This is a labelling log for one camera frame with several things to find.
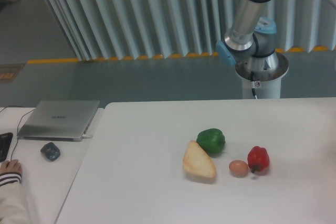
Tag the person's hand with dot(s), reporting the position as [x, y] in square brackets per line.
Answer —
[13, 166]

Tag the brown egg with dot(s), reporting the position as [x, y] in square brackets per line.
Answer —
[238, 167]

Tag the silver closed laptop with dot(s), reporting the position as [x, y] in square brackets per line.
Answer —
[59, 120]

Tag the toasted bread slice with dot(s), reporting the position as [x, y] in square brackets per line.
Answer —
[197, 162]

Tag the black keyboard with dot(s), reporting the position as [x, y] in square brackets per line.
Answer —
[5, 142]

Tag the red bell pepper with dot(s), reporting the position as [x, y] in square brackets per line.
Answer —
[258, 159]

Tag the green bell pepper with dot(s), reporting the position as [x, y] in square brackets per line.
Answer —
[211, 140]

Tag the white sleeved forearm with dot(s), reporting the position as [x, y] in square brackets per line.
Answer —
[14, 207]

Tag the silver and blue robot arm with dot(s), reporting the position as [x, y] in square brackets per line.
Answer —
[244, 39]

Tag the white folding screen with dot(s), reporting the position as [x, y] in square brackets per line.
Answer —
[135, 28]

